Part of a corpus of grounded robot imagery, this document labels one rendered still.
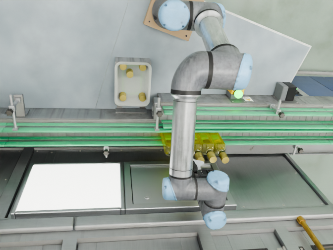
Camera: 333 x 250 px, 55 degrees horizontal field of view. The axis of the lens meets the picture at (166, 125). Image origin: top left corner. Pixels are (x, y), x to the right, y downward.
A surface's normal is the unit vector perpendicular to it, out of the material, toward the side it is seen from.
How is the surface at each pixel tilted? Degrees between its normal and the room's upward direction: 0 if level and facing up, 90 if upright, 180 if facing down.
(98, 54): 0
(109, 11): 0
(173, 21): 11
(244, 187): 91
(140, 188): 90
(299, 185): 90
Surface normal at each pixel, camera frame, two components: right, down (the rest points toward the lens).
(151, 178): 0.08, -0.88
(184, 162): 0.20, 0.19
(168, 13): -0.03, 0.39
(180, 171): -0.14, 0.18
